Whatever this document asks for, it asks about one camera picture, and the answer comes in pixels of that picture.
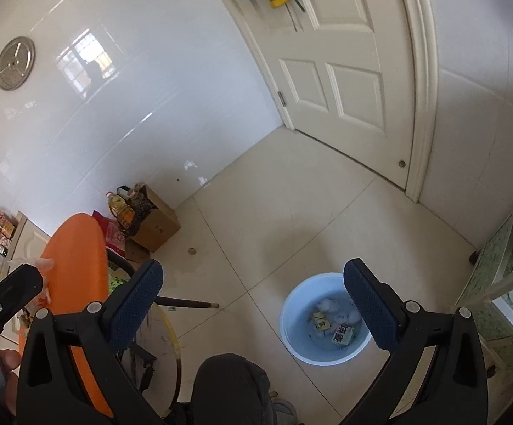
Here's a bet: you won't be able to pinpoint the white panel door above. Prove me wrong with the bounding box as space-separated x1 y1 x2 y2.
227 0 417 189

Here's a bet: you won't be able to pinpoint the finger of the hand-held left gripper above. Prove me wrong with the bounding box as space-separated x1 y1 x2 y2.
0 263 45 356

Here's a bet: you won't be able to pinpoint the light blue plastic bucket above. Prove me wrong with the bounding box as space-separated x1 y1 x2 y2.
280 273 374 367

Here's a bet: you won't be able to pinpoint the white and green cabinet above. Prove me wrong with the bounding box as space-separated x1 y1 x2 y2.
455 181 513 384

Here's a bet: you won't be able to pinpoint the red plastic bag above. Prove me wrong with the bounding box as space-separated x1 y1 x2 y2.
92 211 127 261

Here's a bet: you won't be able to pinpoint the brown patterned bag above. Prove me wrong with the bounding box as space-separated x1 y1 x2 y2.
128 183 157 231

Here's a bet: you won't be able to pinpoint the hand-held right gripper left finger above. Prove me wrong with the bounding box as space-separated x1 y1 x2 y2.
16 259 182 425

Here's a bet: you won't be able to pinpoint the white tissue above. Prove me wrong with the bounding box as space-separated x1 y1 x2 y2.
25 256 59 316

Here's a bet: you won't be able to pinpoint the white door frame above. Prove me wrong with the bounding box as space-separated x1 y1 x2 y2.
391 0 440 204

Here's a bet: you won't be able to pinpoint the yellow hoop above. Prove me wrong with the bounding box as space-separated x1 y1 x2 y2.
149 305 185 410

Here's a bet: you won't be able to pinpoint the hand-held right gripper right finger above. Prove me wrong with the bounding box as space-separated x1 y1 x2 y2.
343 258 490 425

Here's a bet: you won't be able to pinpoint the black chair leg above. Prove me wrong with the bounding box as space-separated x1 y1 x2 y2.
106 250 220 311

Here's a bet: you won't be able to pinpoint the round orange table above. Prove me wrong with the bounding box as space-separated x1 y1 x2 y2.
17 212 114 419

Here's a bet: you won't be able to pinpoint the person's left hand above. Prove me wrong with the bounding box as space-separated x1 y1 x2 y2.
0 348 22 416

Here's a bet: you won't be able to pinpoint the white tissues in bucket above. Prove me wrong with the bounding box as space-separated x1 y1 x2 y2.
318 297 363 325

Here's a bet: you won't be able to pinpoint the person's dark trouser knee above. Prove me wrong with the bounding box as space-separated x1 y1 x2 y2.
192 353 278 425

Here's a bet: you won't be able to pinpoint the round metal plate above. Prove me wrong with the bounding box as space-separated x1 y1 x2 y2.
0 36 36 91

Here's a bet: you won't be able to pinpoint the cardboard box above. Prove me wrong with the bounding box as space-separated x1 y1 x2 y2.
126 183 182 253

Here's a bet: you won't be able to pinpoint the cooking oil bottle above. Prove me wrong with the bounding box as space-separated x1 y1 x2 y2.
106 188 137 232

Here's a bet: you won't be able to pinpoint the white and green packet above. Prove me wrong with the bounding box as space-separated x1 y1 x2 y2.
331 323 357 346

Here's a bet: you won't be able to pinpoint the person's grey shoe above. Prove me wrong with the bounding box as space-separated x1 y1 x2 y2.
271 396 300 425

